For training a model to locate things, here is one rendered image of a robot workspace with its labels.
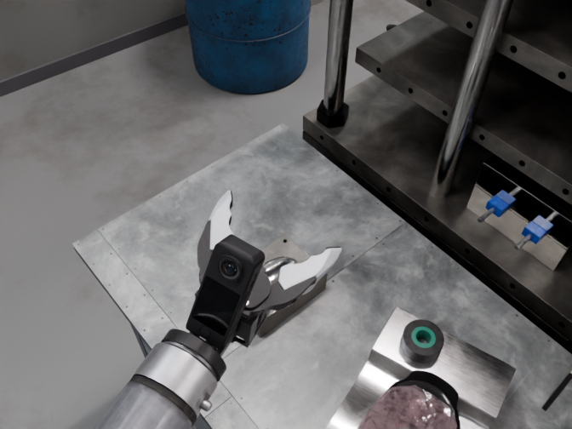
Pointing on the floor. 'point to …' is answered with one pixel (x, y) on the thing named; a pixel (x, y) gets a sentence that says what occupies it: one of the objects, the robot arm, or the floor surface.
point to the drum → (248, 42)
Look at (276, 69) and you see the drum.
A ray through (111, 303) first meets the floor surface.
